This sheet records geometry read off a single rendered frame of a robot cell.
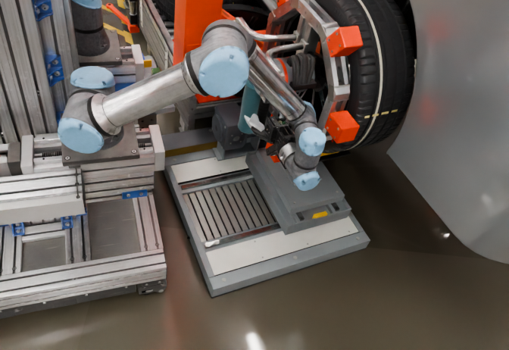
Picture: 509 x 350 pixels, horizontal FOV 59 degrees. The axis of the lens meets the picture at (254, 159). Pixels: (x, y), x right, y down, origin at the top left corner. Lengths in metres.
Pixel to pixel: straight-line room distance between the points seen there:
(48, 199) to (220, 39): 0.71
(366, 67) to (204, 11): 0.78
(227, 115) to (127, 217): 0.68
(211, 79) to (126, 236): 1.07
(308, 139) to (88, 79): 0.63
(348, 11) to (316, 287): 1.23
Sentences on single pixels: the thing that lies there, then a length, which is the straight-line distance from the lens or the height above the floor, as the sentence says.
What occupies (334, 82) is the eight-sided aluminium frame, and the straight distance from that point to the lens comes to 1.56.
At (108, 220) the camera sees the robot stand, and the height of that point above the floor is 0.21.
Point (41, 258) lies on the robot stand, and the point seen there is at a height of 0.21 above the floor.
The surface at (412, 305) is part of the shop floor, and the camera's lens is 2.33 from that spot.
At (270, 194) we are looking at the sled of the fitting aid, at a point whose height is 0.16.
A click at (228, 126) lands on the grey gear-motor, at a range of 2.17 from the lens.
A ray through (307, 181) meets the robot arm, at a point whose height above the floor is 0.87.
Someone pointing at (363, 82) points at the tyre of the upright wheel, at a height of 1.01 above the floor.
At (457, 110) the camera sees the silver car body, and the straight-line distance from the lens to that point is 1.48.
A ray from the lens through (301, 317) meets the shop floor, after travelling 2.11.
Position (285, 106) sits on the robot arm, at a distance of 1.34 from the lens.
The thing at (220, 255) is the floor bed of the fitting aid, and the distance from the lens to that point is 2.09.
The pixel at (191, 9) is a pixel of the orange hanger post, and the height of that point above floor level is 0.91.
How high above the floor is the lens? 1.85
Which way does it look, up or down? 45 degrees down
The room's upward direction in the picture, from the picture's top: 13 degrees clockwise
